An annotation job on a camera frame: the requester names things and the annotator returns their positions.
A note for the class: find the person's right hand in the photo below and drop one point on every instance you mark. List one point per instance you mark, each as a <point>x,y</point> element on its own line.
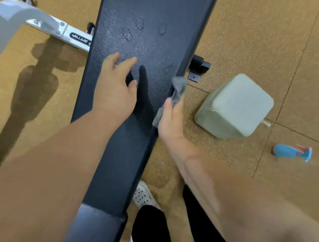
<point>172,124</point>

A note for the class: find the person's left hand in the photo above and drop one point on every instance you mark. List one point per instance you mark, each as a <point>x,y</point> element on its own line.
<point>112,94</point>

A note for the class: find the grey cleaning cloth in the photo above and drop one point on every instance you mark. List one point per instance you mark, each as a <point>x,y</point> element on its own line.
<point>178,87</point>

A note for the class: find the black adjustable weight bench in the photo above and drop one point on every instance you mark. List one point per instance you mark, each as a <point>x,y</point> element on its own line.
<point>154,32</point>

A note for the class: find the person's left forearm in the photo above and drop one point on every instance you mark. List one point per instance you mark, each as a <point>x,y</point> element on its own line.
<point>49,179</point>

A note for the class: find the person's right forearm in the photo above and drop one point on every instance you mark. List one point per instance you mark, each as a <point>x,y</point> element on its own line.
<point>236,199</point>

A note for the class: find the white plastic container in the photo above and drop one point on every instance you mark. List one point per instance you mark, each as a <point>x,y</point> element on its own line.
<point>239,104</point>

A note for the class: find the white perforated left shoe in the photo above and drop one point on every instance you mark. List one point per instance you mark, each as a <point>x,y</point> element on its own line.
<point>143,195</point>

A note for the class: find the black trousers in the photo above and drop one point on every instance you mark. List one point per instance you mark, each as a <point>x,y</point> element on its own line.
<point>149,227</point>

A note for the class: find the blue spray bottle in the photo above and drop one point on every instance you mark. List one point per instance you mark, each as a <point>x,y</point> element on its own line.
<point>284,150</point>

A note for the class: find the white exercise machine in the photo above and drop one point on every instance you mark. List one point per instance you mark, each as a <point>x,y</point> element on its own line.
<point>20,12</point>

